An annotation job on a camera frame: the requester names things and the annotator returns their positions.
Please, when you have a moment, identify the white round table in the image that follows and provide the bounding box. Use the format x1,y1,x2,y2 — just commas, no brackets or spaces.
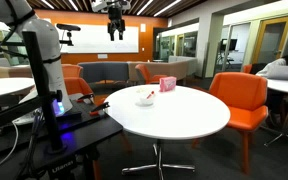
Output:
106,84,230,180

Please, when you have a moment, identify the orange chair far centre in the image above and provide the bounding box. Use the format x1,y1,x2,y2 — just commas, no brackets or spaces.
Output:
135,64,165,84

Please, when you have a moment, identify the grey laptop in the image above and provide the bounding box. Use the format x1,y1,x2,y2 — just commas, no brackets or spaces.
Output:
267,65,288,80

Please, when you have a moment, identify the red-handled clamp rear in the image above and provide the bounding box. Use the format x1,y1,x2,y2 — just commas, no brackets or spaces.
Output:
76,93,94,103

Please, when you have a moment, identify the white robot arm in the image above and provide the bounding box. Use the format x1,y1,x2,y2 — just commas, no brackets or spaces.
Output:
0,0,73,117

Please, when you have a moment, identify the red-handled clamp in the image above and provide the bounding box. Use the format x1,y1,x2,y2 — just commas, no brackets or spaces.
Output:
76,93,94,103
89,102,109,116

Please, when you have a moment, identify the beige sofa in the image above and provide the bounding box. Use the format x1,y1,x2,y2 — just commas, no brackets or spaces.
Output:
128,61,188,82

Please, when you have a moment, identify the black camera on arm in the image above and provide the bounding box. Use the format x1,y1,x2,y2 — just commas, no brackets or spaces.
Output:
56,23,81,46

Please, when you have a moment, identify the orange chair behind platform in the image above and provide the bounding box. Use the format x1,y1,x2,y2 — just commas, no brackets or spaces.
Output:
62,65,92,95

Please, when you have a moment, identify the white cable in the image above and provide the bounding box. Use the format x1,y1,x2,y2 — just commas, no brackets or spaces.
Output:
0,121,20,177

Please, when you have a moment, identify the black camera stand post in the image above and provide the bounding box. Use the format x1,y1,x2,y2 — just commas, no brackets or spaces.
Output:
23,31,65,154

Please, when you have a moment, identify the pink tissue box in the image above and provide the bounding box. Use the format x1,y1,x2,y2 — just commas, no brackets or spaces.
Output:
159,76,177,92

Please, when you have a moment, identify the white bowl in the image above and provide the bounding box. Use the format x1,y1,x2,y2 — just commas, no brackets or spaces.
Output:
139,92,155,106

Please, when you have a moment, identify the red marker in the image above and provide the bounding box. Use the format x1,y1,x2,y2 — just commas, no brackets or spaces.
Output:
146,91,154,99

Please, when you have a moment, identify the red-handled clamp front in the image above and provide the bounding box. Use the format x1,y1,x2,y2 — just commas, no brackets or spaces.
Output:
89,102,109,116

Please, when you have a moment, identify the orange chair far right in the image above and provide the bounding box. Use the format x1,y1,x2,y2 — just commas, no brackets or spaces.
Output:
243,64,252,73

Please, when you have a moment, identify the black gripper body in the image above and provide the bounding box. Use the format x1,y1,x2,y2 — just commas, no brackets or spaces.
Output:
108,7,125,34

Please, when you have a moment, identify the white whiteboard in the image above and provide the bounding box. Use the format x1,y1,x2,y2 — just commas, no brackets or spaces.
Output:
61,24,139,54

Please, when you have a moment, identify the grey blue sofa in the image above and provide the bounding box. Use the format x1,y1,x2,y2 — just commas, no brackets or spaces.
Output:
79,61,129,83

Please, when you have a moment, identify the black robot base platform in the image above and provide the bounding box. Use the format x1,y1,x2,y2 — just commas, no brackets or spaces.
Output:
0,101,123,180

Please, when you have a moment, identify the white table left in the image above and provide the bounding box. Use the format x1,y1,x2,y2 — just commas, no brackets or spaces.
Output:
0,77,35,96

